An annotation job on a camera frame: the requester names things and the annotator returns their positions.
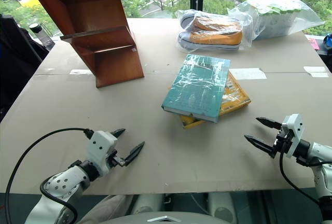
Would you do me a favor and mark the black chair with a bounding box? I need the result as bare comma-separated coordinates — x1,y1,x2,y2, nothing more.
0,13,50,124

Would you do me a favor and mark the yellow plastic-wrapped book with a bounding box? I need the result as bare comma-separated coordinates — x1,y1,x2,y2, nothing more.
168,69,252,130

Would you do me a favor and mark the clear plastic shoe bag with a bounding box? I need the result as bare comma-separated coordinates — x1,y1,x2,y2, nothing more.
175,8,254,53

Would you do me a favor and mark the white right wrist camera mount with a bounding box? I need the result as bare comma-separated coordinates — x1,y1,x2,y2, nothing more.
281,114,304,158

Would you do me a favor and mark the brown wooden shelf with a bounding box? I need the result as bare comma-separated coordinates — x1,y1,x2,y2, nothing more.
22,0,145,89

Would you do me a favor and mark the silver robot torso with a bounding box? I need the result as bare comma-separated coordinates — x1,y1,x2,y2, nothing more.
103,211,234,224

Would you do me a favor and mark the clear bag of white cups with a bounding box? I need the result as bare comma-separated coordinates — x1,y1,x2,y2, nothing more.
227,0,326,41

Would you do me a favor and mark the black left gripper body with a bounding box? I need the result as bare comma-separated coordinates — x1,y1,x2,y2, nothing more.
105,150,128,169

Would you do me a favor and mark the teal plastic-wrapped book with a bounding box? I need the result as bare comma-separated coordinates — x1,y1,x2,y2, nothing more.
161,53,231,124

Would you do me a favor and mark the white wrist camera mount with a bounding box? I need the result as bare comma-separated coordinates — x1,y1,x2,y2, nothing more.
281,114,304,158
86,130,118,177

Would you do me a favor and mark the pink paper item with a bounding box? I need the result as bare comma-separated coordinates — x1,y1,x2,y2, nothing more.
308,37,320,51

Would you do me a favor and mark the clear bottle with black cap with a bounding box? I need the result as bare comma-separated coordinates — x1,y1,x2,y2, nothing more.
29,22,56,51

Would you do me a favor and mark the blue round object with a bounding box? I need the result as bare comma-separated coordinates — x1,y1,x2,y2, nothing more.
322,33,332,51

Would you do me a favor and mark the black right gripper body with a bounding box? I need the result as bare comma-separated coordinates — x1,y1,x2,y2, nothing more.
269,128,293,159

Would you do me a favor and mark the pale rounded shape under table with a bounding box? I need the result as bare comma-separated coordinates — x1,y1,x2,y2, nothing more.
131,194,167,215
206,192,238,222

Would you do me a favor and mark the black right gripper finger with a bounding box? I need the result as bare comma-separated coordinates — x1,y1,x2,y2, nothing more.
255,116,283,130
244,134,276,155

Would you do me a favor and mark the orange canvas sneaker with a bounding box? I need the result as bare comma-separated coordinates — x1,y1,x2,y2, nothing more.
190,17,243,47

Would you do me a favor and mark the beige rounded shape under table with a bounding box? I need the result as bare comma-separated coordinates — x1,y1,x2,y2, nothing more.
77,194,136,224

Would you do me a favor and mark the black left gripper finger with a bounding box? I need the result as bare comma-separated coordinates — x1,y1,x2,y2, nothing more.
123,141,146,167
108,128,127,139

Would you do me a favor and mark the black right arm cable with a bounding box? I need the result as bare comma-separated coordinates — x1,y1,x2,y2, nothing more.
279,150,324,207

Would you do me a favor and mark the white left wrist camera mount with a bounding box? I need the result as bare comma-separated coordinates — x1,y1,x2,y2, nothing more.
86,130,118,177

